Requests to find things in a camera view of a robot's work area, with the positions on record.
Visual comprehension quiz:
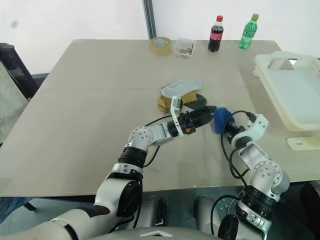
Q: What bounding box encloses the grey vertical window post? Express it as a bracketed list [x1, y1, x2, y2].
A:
[142, 0, 157, 40]

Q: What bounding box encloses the clear packing tape roll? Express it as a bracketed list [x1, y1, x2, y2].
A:
[149, 36, 173, 57]

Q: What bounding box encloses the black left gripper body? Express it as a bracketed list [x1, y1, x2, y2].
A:
[178, 111, 199, 136]

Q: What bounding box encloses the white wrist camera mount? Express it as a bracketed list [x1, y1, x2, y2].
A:
[169, 96, 187, 138]
[246, 113, 270, 141]

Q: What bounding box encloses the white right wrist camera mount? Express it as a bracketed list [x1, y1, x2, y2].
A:
[246, 113, 270, 141]

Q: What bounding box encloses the black office chair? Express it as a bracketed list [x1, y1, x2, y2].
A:
[0, 42, 50, 101]

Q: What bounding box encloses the grey slipper insole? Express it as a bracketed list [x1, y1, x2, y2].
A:
[161, 78, 203, 98]

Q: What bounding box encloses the blue denim fabric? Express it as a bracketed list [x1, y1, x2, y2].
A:
[0, 197, 33, 223]

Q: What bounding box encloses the blue cloth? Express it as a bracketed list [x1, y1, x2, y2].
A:
[212, 107, 237, 135]

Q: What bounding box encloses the white plastic lid piece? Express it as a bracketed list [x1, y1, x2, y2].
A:
[286, 136, 320, 151]

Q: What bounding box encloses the grey robot torso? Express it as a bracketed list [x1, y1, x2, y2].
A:
[82, 226, 226, 240]

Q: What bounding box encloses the white plastic bin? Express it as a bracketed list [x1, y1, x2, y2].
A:
[252, 51, 320, 132]

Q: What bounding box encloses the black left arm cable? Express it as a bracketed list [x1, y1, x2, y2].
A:
[133, 113, 175, 228]

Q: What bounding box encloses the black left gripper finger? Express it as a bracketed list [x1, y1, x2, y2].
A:
[193, 106, 217, 118]
[194, 112, 215, 128]

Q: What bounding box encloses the green bottle with yellow cap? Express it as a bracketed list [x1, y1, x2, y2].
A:
[238, 13, 260, 50]

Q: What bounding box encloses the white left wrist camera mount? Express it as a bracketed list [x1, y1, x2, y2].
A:
[169, 96, 187, 138]

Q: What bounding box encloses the grey rounded right robot leg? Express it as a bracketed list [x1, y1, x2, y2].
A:
[194, 194, 222, 231]

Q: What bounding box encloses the clear box of coloured clips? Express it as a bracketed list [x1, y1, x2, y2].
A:
[173, 37, 198, 59]

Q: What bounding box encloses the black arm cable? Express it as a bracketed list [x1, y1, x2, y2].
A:
[133, 113, 175, 228]
[209, 110, 253, 237]

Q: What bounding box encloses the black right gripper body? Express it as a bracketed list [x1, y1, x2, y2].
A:
[226, 122, 247, 141]

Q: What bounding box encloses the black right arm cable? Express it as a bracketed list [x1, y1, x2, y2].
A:
[209, 110, 253, 237]

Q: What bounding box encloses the cola bottle with red cap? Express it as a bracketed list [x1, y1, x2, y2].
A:
[208, 15, 224, 53]

